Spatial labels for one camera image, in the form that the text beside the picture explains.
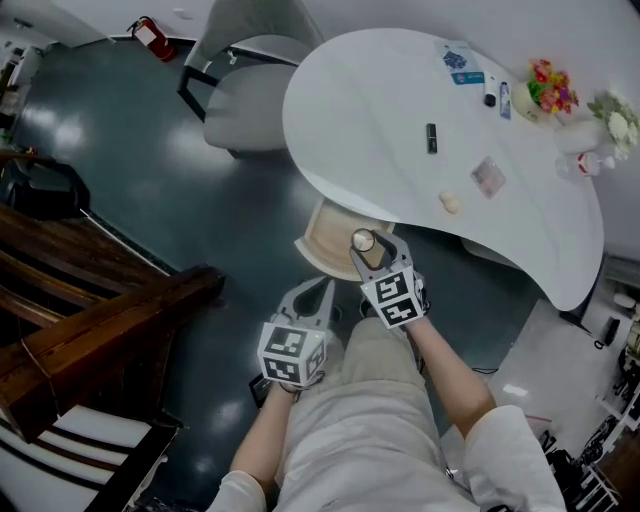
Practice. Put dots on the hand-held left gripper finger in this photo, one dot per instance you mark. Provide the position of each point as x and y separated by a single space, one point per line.
327 307
289 305

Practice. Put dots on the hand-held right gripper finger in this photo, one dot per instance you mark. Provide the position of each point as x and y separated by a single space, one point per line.
402 255
362 272

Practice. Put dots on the red strip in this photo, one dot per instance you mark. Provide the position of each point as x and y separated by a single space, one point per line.
539 417

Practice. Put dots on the person's beige shorts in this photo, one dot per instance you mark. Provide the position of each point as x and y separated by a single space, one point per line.
385 355

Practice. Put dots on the clear plastic sachet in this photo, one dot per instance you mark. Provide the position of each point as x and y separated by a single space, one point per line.
487 177

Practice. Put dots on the white curved table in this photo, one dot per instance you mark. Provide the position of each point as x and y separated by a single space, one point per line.
375 100

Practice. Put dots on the person's right shoe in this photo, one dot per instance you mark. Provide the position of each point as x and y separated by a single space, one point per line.
366 307

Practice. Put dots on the round compact mirror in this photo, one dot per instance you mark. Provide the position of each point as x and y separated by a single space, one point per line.
362 240

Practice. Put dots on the black lipstick tube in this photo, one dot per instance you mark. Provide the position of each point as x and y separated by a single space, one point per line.
432 137

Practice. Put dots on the teal packet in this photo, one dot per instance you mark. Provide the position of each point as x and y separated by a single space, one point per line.
469 78

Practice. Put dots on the pale blue tube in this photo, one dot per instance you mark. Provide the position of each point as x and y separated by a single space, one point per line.
505 100

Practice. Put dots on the striped white cushioned seat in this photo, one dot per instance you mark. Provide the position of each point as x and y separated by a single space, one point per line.
90 435

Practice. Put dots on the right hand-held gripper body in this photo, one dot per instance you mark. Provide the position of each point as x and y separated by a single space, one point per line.
395 297

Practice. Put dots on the white flowers in white vase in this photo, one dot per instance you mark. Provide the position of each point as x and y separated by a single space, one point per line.
617 125

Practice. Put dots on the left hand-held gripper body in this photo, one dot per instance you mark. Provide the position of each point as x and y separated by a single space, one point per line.
290 352

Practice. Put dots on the beige makeup sponge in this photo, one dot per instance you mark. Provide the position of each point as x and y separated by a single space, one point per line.
450 202

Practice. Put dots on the red fire extinguisher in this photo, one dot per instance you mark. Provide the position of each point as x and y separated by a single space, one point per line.
155 40

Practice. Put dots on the clear bottle with red label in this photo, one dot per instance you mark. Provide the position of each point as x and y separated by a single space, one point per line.
582 165

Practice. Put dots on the black box device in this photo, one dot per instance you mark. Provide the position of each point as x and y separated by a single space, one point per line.
260 392

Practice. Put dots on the colourful flowers in white pot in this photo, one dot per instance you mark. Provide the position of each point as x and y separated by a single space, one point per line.
547 90

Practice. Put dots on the white tube with black cap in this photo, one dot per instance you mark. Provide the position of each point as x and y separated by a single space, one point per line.
490 90

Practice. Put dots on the black tripod clutter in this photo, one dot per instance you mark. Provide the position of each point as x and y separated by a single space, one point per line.
595 465

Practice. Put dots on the grey shelf cabinet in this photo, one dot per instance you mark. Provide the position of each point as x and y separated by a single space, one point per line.
620 300

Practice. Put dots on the person's right forearm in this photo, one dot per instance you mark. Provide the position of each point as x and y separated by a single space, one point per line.
450 380

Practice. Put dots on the grey upholstered chair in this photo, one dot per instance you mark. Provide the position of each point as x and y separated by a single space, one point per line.
250 100

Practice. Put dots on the person's white shirt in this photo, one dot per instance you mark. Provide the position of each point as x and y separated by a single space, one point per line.
360 450

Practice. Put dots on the white storage rack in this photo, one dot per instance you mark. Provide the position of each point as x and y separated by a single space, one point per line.
20 70

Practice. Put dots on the large wooden drawer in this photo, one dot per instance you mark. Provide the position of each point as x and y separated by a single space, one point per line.
325 235

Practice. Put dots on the person's left forearm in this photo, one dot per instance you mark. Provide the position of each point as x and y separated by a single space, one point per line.
265 430

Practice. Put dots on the black seat frame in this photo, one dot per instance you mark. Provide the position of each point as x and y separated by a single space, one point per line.
40 190

